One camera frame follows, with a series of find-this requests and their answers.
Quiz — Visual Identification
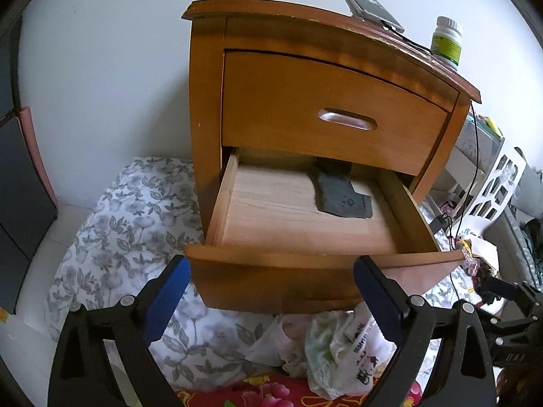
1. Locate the black cable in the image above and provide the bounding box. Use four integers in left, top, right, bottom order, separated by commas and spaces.
384, 25, 480, 297

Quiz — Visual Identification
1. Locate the dark grey cloth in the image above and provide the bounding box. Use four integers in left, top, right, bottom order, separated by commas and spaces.
309, 157, 374, 220

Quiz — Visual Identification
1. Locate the grey sofa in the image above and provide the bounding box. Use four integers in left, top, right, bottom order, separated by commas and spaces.
484, 165, 543, 289

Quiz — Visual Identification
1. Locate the red patterned blanket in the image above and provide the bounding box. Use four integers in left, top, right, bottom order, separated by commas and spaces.
174, 373, 425, 407

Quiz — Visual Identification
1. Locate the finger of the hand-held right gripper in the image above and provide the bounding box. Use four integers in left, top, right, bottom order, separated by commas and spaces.
483, 277, 537, 302

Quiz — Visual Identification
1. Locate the pink foam strip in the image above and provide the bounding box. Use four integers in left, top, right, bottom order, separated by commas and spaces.
18, 107, 59, 206

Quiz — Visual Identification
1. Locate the white pill bottle green label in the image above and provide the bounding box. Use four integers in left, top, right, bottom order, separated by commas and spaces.
430, 16, 464, 70

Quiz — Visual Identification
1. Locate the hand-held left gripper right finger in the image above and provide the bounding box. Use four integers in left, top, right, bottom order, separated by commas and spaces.
353, 255, 497, 407

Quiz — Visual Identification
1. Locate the cartoon cat white sock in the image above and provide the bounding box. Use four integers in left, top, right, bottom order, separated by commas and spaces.
335, 305, 397, 399

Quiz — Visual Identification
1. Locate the grey floral bed sheet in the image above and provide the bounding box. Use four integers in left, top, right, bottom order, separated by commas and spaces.
46, 157, 467, 395

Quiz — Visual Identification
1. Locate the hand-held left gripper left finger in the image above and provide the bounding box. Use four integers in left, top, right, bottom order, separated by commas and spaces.
48, 254, 191, 407

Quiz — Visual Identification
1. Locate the wooden drawer without handle recess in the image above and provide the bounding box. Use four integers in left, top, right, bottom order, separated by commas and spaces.
185, 148, 465, 314

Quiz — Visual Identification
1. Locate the grey phone stand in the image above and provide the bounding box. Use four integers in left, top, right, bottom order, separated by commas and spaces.
343, 0, 382, 23

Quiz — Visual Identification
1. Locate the dark grey panel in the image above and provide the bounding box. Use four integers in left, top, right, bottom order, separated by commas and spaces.
0, 15, 58, 314

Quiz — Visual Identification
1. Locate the white storage box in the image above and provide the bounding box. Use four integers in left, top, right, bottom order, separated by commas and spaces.
441, 114, 505, 187

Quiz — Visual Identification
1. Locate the white cutout rack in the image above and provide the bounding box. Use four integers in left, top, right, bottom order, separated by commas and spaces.
460, 136, 529, 225

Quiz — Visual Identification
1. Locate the smartphone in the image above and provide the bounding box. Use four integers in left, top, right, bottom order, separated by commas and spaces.
340, 0, 406, 33

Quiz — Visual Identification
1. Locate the wooden nightstand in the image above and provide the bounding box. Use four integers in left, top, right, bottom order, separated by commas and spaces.
182, 0, 482, 314

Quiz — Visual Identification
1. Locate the pale pink garment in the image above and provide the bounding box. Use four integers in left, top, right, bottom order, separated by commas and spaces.
246, 314, 315, 376

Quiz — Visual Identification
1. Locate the pile of small clutter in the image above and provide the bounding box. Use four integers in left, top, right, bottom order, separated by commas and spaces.
456, 229, 501, 290

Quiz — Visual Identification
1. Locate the pale green lace underwear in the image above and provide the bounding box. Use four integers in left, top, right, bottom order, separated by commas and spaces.
304, 310, 353, 399

